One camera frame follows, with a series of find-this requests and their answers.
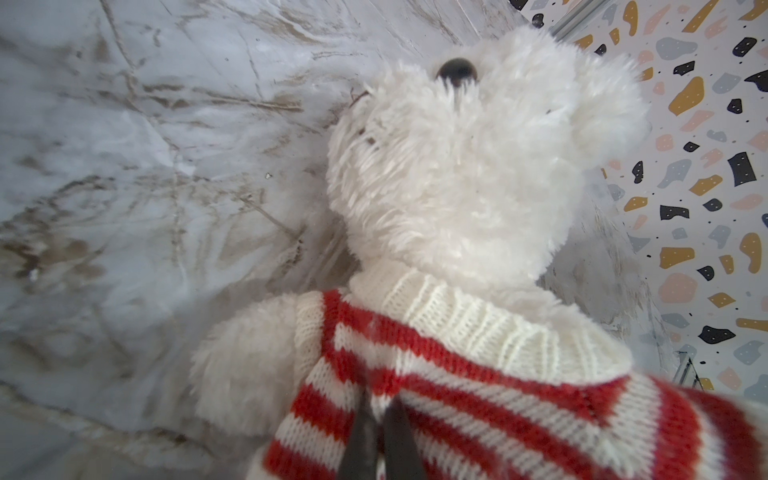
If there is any white plush teddy bear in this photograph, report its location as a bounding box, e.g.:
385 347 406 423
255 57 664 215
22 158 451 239
191 27 648 435

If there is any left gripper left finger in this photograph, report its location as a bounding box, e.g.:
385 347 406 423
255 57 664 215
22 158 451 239
337 392 379 480

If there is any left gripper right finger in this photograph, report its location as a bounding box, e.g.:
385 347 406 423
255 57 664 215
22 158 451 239
382 397 427 480

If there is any red white striped knit sweater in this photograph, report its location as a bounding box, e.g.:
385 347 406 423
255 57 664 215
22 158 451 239
248 261 767 479

